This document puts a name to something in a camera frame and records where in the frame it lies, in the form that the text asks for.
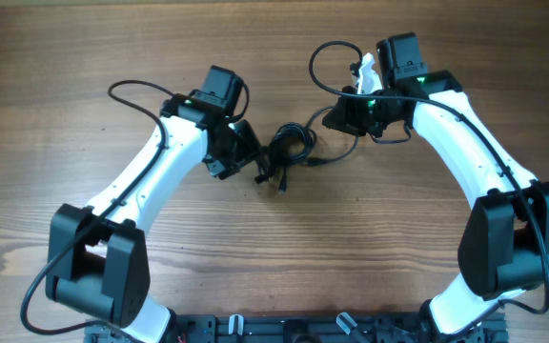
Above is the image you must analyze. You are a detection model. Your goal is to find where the camera black cable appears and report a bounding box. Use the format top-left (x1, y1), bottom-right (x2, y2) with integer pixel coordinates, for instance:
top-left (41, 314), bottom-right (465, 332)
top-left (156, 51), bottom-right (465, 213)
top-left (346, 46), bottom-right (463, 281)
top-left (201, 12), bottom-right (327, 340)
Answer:
top-left (308, 40), bottom-right (549, 337)
top-left (19, 79), bottom-right (176, 336)

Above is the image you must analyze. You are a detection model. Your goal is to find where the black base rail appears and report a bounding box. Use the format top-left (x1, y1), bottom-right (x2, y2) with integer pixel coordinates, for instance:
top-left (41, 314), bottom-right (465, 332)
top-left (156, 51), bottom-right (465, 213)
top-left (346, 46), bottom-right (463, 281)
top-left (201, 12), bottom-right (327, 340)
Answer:
top-left (84, 312), bottom-right (509, 343)

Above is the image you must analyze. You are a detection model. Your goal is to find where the right camera black cable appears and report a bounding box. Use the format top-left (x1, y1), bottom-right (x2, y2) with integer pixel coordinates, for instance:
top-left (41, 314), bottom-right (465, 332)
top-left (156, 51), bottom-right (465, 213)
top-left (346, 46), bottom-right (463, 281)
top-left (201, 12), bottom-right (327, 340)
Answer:
top-left (308, 40), bottom-right (549, 337)

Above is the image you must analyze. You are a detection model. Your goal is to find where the left camera black cable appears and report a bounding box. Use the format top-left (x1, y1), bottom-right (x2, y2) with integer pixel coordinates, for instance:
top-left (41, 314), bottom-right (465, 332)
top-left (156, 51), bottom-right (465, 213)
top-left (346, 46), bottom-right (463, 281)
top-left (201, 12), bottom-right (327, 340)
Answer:
top-left (19, 79), bottom-right (176, 336)

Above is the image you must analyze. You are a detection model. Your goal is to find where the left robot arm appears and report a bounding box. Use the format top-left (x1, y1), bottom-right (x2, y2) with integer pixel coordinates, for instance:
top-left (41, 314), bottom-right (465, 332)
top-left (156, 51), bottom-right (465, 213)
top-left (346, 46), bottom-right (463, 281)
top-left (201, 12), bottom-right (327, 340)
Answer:
top-left (38, 66), bottom-right (262, 342)

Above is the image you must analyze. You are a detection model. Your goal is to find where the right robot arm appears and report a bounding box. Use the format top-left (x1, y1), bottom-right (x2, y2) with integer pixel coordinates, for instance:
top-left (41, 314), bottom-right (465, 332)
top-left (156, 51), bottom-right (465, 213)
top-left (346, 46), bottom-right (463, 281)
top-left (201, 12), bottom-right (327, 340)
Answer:
top-left (323, 33), bottom-right (549, 342)

